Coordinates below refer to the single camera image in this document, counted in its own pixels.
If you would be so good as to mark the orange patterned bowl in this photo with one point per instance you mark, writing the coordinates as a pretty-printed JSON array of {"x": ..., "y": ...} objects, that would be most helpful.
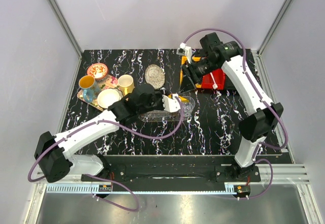
[{"x": 98, "y": 71}]

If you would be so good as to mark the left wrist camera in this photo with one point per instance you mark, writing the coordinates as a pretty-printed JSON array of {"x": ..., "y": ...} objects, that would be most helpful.
[{"x": 171, "y": 103}]

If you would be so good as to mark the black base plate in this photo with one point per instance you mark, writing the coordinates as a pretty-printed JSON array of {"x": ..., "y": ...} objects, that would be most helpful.
[{"x": 211, "y": 167}]

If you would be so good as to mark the speckled saucer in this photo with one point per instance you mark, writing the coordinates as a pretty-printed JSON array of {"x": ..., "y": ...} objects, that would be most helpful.
[{"x": 155, "y": 76}]

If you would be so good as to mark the red bin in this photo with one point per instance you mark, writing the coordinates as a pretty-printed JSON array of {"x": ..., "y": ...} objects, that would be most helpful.
[{"x": 219, "y": 76}]

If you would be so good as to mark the white scalloped bowl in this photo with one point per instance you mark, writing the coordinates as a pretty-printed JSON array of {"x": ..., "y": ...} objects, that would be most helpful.
[{"x": 108, "y": 96}]

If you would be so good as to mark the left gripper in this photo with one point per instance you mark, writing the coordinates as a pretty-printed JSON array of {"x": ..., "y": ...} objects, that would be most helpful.
[{"x": 159, "y": 93}]

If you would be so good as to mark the clear glass tumbler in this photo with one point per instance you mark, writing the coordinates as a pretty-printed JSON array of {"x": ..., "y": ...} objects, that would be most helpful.
[{"x": 188, "y": 107}]

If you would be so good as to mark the floral serving tray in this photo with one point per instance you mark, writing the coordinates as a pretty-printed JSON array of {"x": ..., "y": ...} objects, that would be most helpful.
[{"x": 110, "y": 82}]

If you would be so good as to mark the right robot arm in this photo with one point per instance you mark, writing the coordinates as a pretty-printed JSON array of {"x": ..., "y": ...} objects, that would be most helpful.
[{"x": 263, "y": 113}]

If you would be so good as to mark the aluminium rail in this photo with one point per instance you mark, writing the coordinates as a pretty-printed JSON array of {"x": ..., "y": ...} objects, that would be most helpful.
[{"x": 82, "y": 184}]

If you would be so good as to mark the blue butterfly mug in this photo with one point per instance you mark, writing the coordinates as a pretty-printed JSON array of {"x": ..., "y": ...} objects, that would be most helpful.
[{"x": 90, "y": 88}]

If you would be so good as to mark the clear toothbrush holder rack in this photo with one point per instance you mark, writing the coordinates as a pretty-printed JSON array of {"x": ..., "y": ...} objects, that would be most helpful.
[{"x": 157, "y": 115}]

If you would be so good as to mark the yellow mug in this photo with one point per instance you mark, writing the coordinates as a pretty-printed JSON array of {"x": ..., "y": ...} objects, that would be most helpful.
[{"x": 126, "y": 84}]

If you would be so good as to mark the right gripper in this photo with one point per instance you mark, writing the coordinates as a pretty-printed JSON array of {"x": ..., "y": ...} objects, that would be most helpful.
[{"x": 189, "y": 68}]

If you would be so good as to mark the black bin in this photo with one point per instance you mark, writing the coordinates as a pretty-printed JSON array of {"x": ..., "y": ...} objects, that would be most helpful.
[{"x": 235, "y": 73}]

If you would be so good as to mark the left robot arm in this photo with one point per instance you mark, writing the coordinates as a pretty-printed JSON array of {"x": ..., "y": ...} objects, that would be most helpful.
[{"x": 55, "y": 154}]

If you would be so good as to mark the yellow toothpaste tube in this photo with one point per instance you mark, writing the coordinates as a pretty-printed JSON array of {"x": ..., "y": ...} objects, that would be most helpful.
[{"x": 183, "y": 99}]

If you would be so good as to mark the clear acrylic tray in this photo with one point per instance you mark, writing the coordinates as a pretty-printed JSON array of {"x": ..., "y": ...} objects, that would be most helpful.
[{"x": 157, "y": 116}]

